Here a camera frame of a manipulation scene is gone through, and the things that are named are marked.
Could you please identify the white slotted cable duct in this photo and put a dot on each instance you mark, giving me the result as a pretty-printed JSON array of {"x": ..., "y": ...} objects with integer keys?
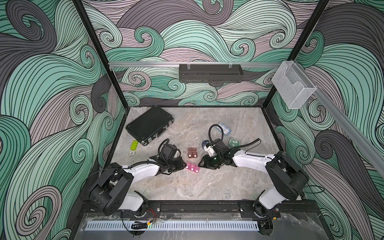
[{"x": 175, "y": 226}]

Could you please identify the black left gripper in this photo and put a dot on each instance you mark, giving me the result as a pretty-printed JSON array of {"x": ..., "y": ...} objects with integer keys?
[{"x": 180, "y": 165}]

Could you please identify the aluminium wall rail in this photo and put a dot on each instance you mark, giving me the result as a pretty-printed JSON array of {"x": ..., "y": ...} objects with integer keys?
[{"x": 152, "y": 64}]

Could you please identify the clear blue rectangular pillbox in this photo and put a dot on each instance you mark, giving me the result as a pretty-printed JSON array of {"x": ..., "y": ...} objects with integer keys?
[{"x": 225, "y": 129}]

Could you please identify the green round pillbox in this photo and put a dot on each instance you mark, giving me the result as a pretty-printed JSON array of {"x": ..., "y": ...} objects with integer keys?
[{"x": 233, "y": 143}]

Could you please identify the dark red two-compartment pillbox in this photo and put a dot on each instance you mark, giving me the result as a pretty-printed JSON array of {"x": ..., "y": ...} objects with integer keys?
[{"x": 192, "y": 153}]

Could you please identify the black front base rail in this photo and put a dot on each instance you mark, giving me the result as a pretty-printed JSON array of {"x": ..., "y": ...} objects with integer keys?
[{"x": 244, "y": 208}]

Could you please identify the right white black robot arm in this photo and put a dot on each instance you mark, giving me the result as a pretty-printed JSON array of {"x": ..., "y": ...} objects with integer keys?
[{"x": 288, "y": 178}]

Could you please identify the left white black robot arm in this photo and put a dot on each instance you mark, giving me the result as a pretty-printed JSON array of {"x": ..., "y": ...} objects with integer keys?
[{"x": 110, "y": 192}]

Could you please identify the black wall-mounted tray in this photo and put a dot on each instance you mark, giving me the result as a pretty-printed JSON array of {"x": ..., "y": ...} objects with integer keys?
[{"x": 210, "y": 73}]

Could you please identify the clear plastic wall bin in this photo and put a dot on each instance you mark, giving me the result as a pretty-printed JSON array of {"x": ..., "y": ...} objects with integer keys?
[{"x": 293, "y": 84}]

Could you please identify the black hard case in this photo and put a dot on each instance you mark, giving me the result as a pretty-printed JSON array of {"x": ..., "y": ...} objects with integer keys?
[{"x": 150, "y": 125}]

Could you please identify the blue round pillbox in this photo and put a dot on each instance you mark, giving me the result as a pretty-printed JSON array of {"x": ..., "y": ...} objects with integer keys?
[{"x": 205, "y": 144}]

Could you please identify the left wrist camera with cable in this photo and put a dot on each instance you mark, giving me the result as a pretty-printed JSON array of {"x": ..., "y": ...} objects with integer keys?
[{"x": 167, "y": 151}]

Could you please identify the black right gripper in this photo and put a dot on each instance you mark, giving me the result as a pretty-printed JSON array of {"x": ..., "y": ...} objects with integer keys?
[{"x": 206, "y": 164}]

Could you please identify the pink three-compartment pillbox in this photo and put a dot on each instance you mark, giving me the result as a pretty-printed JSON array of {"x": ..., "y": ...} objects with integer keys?
[{"x": 193, "y": 167}]

